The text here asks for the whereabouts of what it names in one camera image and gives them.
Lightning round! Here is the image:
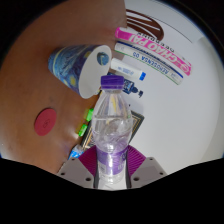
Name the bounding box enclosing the flat round red coaster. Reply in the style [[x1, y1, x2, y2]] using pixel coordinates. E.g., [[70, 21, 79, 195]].
[[33, 107, 58, 137]]

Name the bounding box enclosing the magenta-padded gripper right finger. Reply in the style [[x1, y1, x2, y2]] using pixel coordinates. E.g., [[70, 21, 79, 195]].
[[125, 145, 168, 189]]

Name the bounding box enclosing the white mug with blue print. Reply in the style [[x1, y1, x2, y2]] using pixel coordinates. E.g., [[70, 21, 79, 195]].
[[47, 44, 112, 100]]

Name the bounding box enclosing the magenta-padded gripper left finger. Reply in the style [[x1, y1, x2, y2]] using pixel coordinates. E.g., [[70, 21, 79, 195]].
[[56, 146, 99, 188]]

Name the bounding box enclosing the pink shuttlecock tube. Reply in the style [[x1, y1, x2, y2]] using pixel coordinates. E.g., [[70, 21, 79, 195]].
[[114, 27, 193, 77]]

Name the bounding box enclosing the white refrigerator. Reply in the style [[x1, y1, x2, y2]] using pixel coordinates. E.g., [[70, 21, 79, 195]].
[[123, 0, 212, 44]]

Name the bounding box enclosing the clear purple-capped water bottle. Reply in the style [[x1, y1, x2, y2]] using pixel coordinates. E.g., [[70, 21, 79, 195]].
[[90, 74, 134, 185]]

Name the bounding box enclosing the white green shuttlecock tube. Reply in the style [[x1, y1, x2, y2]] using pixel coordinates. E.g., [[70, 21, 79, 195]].
[[114, 41, 185, 86]]

